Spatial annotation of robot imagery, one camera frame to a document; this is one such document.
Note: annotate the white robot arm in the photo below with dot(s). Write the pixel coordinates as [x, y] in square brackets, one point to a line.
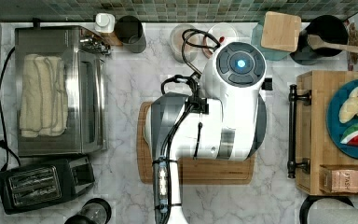
[223, 118]

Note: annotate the wooden drawer cabinet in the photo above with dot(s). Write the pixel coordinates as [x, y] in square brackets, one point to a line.
[312, 138]

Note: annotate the large wooden cutting board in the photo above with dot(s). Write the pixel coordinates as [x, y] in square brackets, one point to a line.
[193, 172]

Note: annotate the clear cereal canister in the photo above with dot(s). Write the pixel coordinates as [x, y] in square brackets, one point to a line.
[176, 43]

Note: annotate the clear jar red contents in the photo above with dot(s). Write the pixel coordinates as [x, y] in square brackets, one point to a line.
[223, 32]

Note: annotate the dark grey cup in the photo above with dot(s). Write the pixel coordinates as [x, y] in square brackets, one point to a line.
[130, 31]

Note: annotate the stainless toaster oven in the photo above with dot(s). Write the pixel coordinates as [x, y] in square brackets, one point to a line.
[83, 53]

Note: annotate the white lidded jar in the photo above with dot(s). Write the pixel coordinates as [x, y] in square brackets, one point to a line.
[104, 23]

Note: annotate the teal canister wooden lid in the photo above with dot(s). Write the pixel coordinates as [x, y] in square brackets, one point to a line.
[276, 35]

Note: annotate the cream folded towel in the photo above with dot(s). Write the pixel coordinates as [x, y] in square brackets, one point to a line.
[44, 102]

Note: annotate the wooden spoon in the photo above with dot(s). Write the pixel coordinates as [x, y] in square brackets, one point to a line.
[317, 43]

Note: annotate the blue plate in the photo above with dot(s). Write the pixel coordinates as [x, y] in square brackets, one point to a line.
[335, 128]

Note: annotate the black two-slot toaster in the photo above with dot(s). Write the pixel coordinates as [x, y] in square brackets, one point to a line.
[44, 184]

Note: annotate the tea box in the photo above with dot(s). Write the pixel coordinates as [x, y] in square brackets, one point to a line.
[334, 179]

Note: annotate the black utensil pot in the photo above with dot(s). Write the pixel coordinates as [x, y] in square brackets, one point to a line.
[330, 29]

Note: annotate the plush peeled banana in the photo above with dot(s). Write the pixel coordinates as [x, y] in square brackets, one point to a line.
[349, 109]

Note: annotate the grey kettle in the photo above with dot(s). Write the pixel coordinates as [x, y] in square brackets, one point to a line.
[328, 210]

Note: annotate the black drawer handle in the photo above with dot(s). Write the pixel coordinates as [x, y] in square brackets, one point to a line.
[292, 164]

